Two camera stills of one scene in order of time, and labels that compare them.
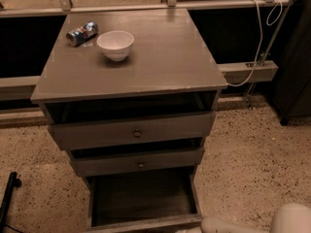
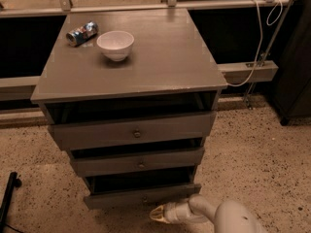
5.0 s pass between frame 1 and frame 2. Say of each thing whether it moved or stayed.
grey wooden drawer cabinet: stayed
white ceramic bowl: stayed
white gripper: moved
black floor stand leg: stayed
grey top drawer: stayed
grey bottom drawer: moved
